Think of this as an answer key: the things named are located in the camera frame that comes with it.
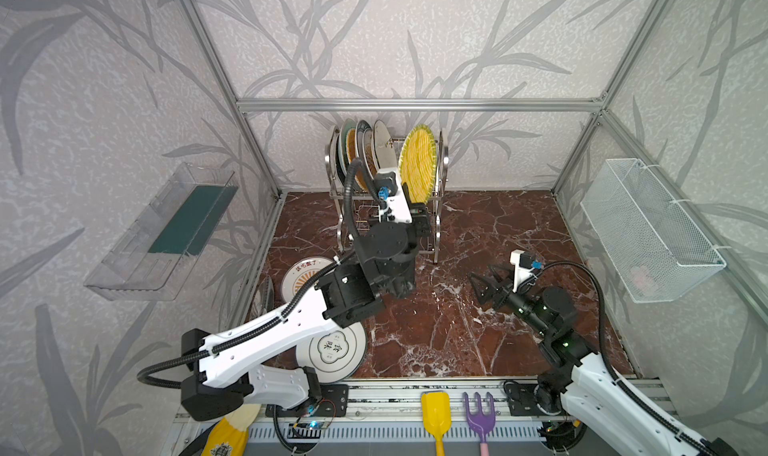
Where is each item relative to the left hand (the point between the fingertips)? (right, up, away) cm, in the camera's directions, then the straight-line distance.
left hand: (411, 178), depth 55 cm
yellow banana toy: (-42, -58, +13) cm, 73 cm away
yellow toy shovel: (+7, -56, +17) cm, 59 cm away
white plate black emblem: (-20, -45, +25) cm, 56 cm away
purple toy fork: (+17, -56, +15) cm, 61 cm away
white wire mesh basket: (+52, -14, +8) cm, 55 cm away
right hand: (+18, -19, +19) cm, 32 cm away
